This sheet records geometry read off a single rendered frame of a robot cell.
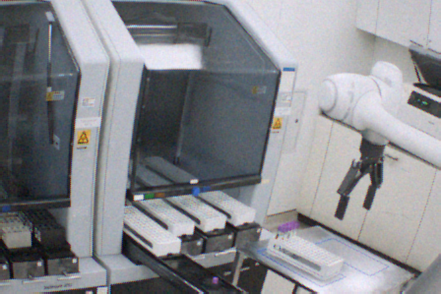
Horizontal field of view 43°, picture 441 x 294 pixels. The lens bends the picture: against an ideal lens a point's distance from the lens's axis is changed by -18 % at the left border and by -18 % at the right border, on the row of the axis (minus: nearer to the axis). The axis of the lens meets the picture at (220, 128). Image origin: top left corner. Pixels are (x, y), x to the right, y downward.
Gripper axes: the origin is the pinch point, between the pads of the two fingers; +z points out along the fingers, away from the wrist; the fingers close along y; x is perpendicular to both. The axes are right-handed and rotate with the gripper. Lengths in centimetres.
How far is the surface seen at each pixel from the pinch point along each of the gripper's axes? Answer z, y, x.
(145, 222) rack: 38, -12, 73
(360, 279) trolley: 40, 36, 8
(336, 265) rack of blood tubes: 35.8, 28.1, 16.6
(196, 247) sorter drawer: 47, 6, 64
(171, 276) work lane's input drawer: 44, -20, 46
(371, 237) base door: 114, 213, 110
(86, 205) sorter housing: 29, -38, 73
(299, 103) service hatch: 43, 189, 190
